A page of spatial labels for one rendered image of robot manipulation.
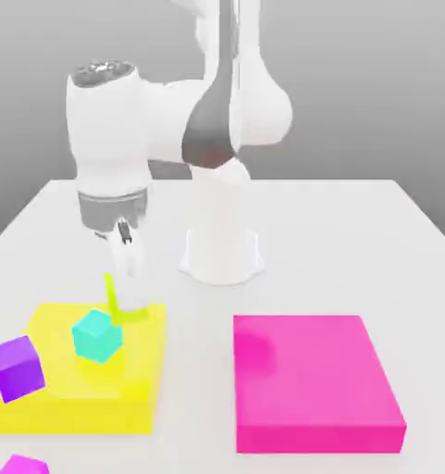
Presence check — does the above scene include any small lime green cube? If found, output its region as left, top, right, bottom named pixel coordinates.
left=103, top=272, right=150, bottom=326

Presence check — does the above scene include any small cyan cube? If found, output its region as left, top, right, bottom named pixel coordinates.
left=70, top=308, right=124, bottom=365

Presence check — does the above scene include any small purple cube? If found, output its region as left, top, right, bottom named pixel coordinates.
left=0, top=334, right=46, bottom=405

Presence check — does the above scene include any large pink box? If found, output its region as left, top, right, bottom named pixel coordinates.
left=231, top=314, right=408, bottom=455

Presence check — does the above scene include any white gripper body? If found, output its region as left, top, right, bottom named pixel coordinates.
left=107, top=232, right=150, bottom=314

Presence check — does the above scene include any small magenta cube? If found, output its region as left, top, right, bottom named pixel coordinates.
left=0, top=454, right=51, bottom=474

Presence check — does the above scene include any large yellow box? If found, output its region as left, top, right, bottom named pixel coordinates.
left=0, top=302, right=167, bottom=435

